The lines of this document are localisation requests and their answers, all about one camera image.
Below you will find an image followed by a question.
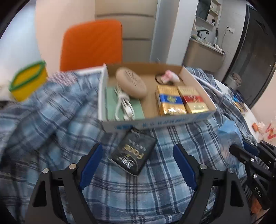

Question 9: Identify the red gold tissue pack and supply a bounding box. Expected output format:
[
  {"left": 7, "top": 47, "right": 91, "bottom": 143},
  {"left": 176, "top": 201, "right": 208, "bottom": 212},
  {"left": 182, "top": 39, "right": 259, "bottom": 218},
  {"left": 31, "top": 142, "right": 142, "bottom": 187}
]
[{"left": 177, "top": 86, "right": 209, "bottom": 114}]

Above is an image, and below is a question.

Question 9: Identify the black tissue pack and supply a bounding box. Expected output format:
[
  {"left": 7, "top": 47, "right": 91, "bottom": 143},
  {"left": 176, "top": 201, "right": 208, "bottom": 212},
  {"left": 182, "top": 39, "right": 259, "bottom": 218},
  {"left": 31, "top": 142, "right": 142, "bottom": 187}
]
[{"left": 109, "top": 127, "right": 157, "bottom": 176}]

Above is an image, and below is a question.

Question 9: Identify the blue gold tissue pack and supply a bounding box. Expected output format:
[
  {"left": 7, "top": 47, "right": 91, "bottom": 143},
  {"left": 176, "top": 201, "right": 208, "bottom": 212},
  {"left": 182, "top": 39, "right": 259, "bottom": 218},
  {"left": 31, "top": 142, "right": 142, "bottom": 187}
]
[{"left": 156, "top": 85, "right": 187, "bottom": 116}]

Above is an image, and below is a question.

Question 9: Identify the white plush with black cable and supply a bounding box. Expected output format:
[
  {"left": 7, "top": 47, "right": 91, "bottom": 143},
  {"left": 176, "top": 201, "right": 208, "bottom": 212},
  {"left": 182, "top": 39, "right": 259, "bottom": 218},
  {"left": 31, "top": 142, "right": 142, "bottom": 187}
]
[{"left": 155, "top": 70, "right": 180, "bottom": 85}]

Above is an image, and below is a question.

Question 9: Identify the white usb cable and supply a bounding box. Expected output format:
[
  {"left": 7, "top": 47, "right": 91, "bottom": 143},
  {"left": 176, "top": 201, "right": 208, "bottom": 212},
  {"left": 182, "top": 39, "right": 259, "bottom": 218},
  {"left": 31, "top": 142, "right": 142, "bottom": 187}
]
[{"left": 113, "top": 84, "right": 136, "bottom": 121}]

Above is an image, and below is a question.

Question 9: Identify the green notepad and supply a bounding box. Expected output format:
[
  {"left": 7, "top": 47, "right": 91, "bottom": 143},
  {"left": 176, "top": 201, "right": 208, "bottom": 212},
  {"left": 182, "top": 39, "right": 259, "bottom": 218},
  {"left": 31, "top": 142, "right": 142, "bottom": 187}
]
[{"left": 105, "top": 86, "right": 145, "bottom": 121}]

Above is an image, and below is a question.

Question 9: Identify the tan round wooden coaster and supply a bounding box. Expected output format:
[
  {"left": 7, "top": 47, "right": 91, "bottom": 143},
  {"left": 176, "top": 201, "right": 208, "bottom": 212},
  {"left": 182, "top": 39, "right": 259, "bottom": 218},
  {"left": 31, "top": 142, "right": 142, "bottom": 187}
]
[{"left": 116, "top": 67, "right": 148, "bottom": 99}]

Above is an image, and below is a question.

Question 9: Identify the clear plastic bag red print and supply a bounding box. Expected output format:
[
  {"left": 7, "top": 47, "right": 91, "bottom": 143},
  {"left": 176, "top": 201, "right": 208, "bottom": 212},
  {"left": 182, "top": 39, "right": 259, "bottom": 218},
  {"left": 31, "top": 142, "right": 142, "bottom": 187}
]
[{"left": 252, "top": 118, "right": 276, "bottom": 142}]

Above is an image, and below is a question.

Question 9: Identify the blue small box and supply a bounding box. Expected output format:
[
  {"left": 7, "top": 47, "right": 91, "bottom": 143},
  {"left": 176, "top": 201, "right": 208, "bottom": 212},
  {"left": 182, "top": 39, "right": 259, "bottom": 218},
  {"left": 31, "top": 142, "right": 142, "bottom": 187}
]
[{"left": 231, "top": 90, "right": 244, "bottom": 103}]

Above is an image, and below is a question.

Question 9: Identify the blue plaid shirt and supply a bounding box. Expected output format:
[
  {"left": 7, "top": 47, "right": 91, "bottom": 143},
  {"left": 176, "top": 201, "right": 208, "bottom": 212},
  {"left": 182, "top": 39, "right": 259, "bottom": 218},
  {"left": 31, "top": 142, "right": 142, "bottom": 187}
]
[{"left": 0, "top": 67, "right": 257, "bottom": 224}]

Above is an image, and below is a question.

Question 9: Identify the dark bathroom door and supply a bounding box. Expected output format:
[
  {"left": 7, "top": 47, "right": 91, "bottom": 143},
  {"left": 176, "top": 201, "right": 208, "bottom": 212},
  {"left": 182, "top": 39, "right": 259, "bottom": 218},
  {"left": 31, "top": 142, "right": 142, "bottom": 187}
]
[{"left": 223, "top": 5, "right": 275, "bottom": 108}]

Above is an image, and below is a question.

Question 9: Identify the white hair dryer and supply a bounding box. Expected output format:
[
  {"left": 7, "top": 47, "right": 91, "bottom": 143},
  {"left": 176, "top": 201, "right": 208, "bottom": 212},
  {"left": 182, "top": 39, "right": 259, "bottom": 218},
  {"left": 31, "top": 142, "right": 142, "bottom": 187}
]
[{"left": 213, "top": 44, "right": 225, "bottom": 53}]

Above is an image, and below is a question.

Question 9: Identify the bathroom vanity cabinet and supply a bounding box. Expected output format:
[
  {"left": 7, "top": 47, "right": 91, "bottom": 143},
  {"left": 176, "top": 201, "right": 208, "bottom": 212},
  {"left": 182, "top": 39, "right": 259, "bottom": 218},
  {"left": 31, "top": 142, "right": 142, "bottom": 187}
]
[{"left": 183, "top": 38, "right": 225, "bottom": 73}]

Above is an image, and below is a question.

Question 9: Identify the floral patterned cloth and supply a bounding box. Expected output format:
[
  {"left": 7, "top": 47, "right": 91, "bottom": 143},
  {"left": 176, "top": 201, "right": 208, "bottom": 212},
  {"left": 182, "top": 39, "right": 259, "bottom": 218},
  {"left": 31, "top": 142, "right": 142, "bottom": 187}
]
[{"left": 47, "top": 71, "right": 77, "bottom": 86}]

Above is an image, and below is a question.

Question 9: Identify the yellow green bin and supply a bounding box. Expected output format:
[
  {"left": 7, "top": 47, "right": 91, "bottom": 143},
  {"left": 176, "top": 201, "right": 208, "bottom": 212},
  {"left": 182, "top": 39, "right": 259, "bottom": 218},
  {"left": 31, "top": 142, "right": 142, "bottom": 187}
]
[{"left": 9, "top": 61, "right": 48, "bottom": 102}]

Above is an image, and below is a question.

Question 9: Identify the open cardboard box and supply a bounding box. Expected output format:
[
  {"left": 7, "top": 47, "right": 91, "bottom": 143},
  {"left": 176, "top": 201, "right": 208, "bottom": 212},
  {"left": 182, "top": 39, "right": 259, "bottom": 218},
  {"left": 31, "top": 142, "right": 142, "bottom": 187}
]
[{"left": 98, "top": 63, "right": 217, "bottom": 133}]

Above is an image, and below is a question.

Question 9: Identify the black faucet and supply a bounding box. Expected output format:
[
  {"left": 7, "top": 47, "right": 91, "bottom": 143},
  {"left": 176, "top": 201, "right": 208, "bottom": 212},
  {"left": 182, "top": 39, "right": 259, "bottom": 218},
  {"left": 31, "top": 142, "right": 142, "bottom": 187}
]
[{"left": 197, "top": 29, "right": 210, "bottom": 39}]

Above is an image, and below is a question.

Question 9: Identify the orange chair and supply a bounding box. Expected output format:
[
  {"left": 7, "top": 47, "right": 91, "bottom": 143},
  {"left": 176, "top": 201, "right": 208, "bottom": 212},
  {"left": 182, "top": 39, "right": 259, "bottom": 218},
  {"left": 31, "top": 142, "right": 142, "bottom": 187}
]
[{"left": 59, "top": 19, "right": 123, "bottom": 71}]

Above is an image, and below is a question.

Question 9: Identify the beige refrigerator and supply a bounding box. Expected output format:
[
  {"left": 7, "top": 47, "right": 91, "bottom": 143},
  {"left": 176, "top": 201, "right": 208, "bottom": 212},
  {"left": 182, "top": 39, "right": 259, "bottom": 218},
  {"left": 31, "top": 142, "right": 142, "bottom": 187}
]
[{"left": 95, "top": 0, "right": 158, "bottom": 62}]

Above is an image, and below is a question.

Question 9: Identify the wall mirror cabinet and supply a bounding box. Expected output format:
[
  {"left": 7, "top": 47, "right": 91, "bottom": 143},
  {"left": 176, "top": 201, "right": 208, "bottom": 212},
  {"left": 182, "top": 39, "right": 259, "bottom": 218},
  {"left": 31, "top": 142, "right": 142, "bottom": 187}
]
[{"left": 196, "top": 0, "right": 222, "bottom": 27}]

